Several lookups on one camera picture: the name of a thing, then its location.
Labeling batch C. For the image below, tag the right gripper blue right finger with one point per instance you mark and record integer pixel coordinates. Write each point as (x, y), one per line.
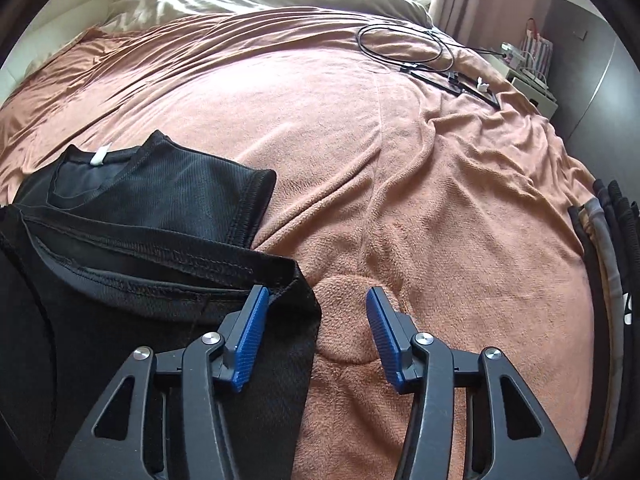
(390, 339)

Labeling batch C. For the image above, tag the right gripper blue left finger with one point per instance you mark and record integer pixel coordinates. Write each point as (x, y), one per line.
(244, 332)

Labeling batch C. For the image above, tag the dark grey sleeveless shirt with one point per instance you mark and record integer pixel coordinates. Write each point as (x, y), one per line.
(118, 271)

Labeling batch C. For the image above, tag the stack of folded dark clothes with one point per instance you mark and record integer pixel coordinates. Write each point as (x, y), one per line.
(607, 226)

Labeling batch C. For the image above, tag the brown bed blanket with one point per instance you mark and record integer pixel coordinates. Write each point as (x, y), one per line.
(457, 210)

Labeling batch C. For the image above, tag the black phone on bed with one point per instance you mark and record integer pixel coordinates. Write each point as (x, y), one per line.
(456, 84)

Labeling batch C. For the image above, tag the white bedside table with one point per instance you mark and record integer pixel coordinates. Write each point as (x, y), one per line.
(540, 96)

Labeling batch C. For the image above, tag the striped gift bag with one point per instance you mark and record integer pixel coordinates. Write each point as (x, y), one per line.
(535, 52)

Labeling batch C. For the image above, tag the cream leather headboard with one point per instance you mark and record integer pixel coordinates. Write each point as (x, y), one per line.
(55, 25)

